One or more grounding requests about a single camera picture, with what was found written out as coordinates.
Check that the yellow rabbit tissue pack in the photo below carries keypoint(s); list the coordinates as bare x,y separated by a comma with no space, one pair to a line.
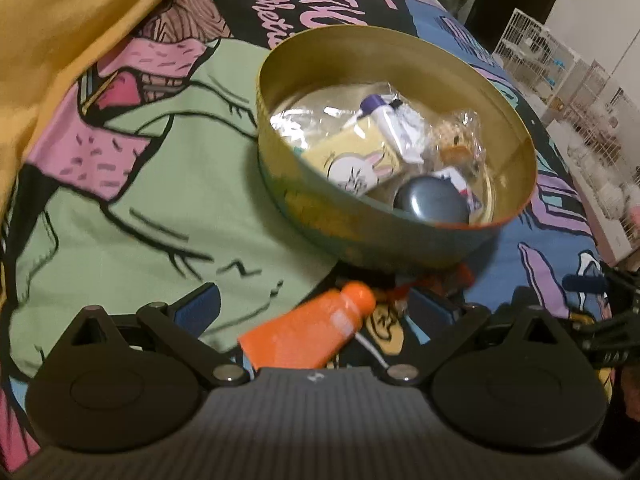
360,160

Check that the dark grey round case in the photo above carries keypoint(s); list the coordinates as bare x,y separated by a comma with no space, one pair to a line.
430,200

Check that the clear bag of snacks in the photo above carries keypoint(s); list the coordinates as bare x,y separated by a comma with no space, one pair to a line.
455,145

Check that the bagged white tube purple cap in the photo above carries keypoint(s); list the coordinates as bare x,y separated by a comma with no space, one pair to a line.
390,120

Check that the orange tube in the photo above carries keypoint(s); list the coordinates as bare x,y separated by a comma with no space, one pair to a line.
305,330

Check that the round printed metal tin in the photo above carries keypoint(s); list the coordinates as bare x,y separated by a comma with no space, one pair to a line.
350,230

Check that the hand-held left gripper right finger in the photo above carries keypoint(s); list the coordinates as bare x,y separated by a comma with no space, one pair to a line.
432,310

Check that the printed blanket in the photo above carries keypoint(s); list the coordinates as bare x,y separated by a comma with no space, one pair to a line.
150,185

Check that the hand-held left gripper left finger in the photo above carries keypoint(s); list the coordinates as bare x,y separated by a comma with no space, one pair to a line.
197,307

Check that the clear bag black-white contents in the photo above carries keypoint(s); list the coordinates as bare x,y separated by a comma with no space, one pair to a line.
300,125

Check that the yellow quilt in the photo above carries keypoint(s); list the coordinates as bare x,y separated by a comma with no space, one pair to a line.
60,20

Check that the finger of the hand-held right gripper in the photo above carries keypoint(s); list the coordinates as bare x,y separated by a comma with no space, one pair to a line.
585,284
610,337

